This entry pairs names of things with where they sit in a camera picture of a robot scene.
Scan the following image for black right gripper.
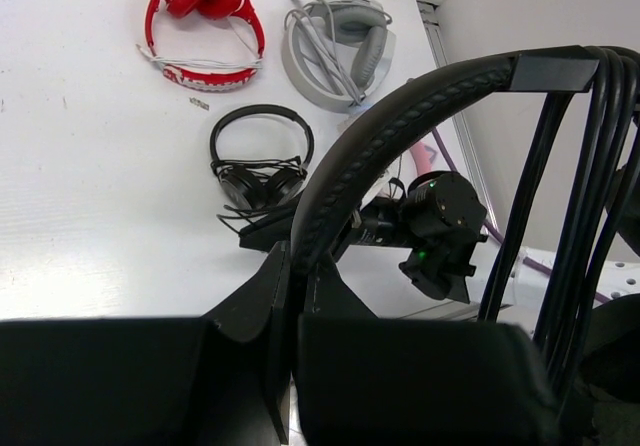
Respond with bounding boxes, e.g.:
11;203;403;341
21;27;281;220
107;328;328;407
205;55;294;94
238;200;415;259

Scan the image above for red white headphones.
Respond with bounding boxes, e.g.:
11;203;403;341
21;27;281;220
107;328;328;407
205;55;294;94
136;0;266;92

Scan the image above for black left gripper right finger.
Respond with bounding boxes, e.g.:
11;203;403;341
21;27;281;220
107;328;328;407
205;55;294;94
297;260;560;445

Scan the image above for small metal screw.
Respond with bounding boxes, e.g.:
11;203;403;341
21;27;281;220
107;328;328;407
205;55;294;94
189;97;210;111

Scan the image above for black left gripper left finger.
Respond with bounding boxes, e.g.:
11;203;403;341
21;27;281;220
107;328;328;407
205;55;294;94
1;242;290;445

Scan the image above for blue pink cat headphones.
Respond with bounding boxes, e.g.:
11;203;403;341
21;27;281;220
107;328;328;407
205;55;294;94
409;141;438;176

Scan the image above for aluminium side rail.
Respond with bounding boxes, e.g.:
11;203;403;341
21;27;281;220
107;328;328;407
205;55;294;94
417;0;498;230

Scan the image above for grey white headphones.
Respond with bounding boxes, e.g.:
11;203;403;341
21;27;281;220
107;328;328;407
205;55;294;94
281;0;396;113

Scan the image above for small black headphones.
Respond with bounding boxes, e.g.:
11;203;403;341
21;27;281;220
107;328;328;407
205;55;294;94
209;104;315;213

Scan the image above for large black gaming headset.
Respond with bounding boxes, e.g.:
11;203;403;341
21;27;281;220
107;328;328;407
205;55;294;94
291;46;639;445

